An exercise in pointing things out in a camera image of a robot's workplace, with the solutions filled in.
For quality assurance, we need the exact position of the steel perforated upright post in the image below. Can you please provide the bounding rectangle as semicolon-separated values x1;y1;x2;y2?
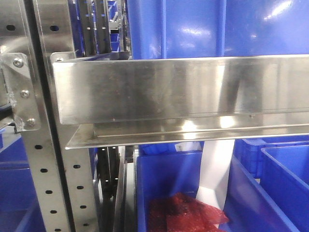
0;0;99;232

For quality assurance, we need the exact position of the steel corner bracket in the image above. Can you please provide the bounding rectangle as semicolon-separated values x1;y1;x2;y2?
0;53;41;132

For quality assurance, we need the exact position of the large blue bin upper shelf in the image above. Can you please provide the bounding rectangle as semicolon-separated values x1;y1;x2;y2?
127;0;309;59

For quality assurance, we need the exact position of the blue bin with red wrap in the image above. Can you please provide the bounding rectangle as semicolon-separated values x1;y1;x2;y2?
136;152;298;232

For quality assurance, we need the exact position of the blue bin lower right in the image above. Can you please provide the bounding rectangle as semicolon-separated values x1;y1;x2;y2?
233;135;309;232

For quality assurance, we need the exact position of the red bubble wrap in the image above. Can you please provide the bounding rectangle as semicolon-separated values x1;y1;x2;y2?
146;192;229;232

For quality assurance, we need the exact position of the stainless steel shelf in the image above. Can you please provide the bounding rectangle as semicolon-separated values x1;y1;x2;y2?
51;52;309;149

